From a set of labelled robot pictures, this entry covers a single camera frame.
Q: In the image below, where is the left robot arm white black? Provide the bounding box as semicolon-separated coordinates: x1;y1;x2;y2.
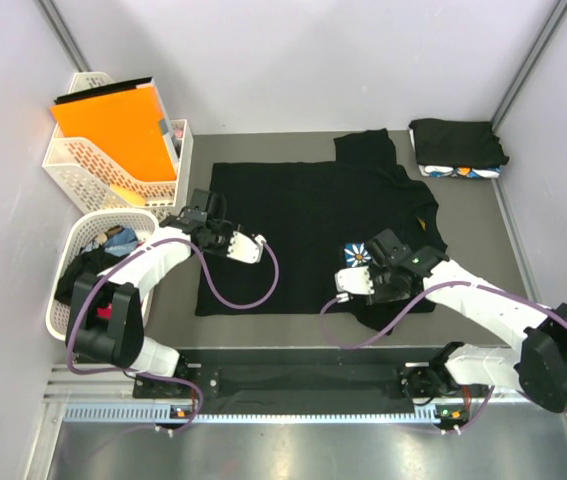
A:
65;189;234;397

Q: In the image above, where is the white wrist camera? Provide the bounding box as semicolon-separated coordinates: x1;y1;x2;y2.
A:
226;231;266;264
334;266;374;303

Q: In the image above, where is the red garment in basket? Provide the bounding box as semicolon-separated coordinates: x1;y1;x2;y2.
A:
96;238;141;320

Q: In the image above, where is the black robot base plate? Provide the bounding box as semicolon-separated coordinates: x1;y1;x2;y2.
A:
132;347;494;416

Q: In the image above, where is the black garment in basket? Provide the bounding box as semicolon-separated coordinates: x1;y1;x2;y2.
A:
54;248;125;306

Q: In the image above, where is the white perforated file organizer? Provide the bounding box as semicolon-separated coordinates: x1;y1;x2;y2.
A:
42;72;193;217

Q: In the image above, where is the black t shirt flower print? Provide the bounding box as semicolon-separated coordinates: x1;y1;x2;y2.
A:
193;129;447;317

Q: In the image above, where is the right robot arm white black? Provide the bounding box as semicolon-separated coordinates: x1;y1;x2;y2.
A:
365;229;567;413

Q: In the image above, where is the white oval laundry basket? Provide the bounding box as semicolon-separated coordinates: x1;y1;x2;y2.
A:
45;208;159;341

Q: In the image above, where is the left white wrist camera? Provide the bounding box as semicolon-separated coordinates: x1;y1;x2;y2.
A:
226;231;266;264

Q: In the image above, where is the folded black t shirt stack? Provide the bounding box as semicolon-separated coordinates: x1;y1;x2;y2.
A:
408;118;510;179

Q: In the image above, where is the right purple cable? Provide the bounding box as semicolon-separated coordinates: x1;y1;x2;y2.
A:
319;279;567;435

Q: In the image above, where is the orange folder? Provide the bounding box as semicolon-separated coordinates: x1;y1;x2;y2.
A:
50;79;178;182

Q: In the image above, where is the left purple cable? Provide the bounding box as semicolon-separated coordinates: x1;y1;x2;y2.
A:
65;237;280;434

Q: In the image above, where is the aluminium frame rail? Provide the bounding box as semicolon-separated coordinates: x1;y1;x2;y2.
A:
42;359;567;426

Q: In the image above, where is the purple cable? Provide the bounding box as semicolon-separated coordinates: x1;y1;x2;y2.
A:
65;237;280;434
319;279;567;435

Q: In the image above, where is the black folder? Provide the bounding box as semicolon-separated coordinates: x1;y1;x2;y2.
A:
54;77;153;105

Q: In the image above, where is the blue garment in basket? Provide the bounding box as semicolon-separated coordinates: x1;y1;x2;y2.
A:
82;226;139;257

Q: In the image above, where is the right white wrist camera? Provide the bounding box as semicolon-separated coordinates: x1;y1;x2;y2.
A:
334;266;374;303

